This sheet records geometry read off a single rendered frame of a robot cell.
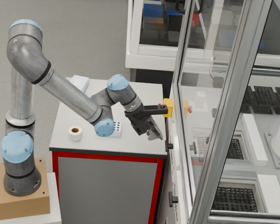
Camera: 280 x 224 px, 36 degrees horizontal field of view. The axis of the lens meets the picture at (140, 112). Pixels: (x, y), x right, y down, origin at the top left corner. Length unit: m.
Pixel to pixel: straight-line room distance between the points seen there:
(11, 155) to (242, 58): 0.95
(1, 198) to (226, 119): 1.00
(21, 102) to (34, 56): 0.29
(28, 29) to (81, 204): 1.21
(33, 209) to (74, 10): 3.67
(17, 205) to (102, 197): 0.71
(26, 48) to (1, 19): 3.59
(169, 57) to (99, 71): 1.56
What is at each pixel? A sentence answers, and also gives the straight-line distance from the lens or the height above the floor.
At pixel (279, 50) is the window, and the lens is 1.13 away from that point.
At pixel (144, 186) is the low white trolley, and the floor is 0.50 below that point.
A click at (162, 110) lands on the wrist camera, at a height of 1.15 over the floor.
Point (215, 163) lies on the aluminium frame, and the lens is 1.30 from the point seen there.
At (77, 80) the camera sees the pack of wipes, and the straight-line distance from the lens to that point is 2.53.
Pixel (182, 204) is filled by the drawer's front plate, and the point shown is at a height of 0.93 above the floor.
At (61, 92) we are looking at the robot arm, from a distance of 1.52.
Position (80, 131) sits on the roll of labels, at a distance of 2.18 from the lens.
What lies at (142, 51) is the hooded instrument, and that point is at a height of 0.93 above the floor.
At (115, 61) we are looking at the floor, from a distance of 4.29.
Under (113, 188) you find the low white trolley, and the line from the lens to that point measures 2.35.
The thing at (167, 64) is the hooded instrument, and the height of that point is 0.85.
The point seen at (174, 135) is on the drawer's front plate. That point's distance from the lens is 2.01.
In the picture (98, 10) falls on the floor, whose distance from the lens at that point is 5.27.
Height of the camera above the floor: 2.22
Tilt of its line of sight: 38 degrees down
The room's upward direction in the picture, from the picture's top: 7 degrees clockwise
